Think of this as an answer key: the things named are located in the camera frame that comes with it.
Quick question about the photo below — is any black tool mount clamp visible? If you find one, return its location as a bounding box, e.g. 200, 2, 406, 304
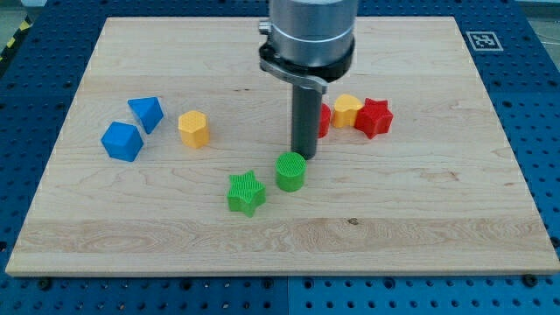
258, 40, 355, 95

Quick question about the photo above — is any wooden board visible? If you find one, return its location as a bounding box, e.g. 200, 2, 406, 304
6, 17, 559, 277

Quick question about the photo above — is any white fiducial marker tag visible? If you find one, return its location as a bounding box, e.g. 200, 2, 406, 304
466, 31, 503, 52

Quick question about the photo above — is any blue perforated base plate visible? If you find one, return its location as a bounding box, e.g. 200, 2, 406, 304
1, 0, 559, 314

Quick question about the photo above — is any red round block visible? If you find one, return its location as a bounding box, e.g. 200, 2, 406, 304
318, 103, 332, 138

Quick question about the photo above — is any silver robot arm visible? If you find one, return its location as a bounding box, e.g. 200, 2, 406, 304
258, 0, 358, 160

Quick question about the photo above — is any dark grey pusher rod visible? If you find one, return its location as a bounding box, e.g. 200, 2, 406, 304
290, 85, 322, 160

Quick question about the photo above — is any red star block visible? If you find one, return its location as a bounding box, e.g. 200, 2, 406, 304
354, 98, 394, 139

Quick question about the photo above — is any blue triangle block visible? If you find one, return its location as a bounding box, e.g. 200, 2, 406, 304
127, 96, 164, 134

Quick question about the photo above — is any green cylinder block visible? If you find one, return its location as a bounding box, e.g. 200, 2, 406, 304
275, 152, 307, 193

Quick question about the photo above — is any blue cube block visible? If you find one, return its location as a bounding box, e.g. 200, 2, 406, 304
101, 122, 144, 162

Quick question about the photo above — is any green star block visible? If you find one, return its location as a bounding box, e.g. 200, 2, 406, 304
227, 170, 266, 218

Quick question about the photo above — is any yellow hexagon block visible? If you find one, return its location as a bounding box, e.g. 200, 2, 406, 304
178, 110, 210, 149

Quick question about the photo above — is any yellow heart block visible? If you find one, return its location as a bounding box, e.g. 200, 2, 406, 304
332, 94, 363, 128

